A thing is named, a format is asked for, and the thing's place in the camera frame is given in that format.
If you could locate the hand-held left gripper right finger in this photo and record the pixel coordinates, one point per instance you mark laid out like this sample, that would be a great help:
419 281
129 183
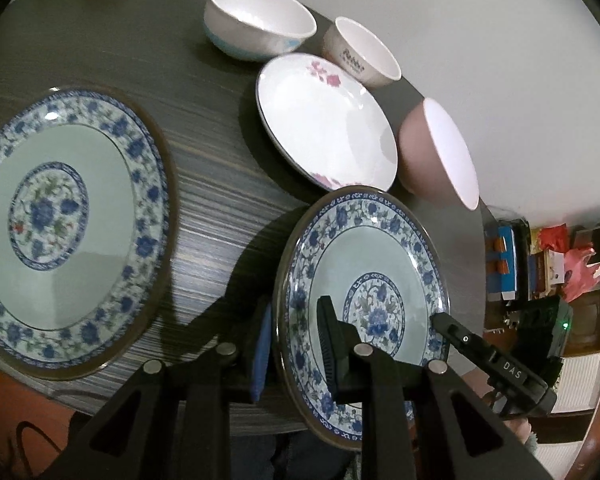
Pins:
330 355

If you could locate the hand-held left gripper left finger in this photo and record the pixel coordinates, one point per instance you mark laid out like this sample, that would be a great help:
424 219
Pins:
261 355

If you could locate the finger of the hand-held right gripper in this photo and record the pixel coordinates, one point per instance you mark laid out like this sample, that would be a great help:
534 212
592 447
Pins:
462 337

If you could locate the small blue floral plate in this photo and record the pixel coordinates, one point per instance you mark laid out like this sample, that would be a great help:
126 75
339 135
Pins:
340 260

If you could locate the pink bowl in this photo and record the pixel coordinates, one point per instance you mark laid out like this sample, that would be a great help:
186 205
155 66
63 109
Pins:
420 155

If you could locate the large blue floral plate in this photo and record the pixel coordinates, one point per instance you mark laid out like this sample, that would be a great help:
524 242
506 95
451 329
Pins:
55 260

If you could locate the white plate pink flowers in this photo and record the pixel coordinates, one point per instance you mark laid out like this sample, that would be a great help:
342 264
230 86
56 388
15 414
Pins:
325 125

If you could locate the large white bowl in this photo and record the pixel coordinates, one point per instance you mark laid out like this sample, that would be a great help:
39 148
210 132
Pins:
240 35

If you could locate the person's right hand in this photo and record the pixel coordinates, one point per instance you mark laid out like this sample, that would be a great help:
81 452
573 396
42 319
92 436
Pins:
517 427

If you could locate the pink plastic bag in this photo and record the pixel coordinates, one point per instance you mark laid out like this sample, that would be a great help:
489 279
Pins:
580 272

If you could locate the blue box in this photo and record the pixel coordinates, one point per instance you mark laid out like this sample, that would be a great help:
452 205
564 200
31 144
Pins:
506 260

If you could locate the red plastic bag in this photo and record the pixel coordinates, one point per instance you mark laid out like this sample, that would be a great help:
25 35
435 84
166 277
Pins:
554 239

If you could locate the small white printed bowl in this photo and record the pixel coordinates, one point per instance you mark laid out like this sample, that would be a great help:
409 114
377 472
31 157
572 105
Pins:
350 60

